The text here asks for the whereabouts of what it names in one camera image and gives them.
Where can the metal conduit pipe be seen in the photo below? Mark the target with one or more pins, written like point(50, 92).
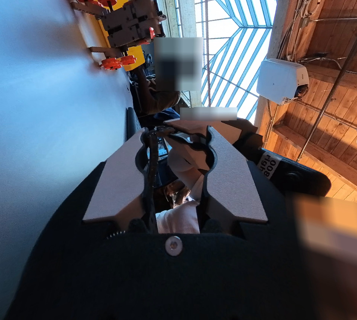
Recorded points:
point(326, 102)

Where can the grey orange toy robot chassis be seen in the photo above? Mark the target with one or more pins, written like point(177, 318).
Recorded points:
point(131, 21)

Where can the person's right forearm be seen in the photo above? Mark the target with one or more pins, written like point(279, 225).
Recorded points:
point(182, 169)

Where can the dark blue bag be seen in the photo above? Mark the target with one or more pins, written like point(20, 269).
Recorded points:
point(167, 113)

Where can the thin red rod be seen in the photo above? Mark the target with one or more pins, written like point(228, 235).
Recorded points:
point(207, 32)

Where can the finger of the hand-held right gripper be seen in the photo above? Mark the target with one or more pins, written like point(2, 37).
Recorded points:
point(192, 126)
point(195, 155)

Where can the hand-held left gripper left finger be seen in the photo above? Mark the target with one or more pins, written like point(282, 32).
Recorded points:
point(117, 186)

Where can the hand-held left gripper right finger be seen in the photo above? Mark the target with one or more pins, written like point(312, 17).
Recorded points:
point(237, 186)

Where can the grey desk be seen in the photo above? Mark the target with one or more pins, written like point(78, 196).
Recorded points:
point(55, 102)

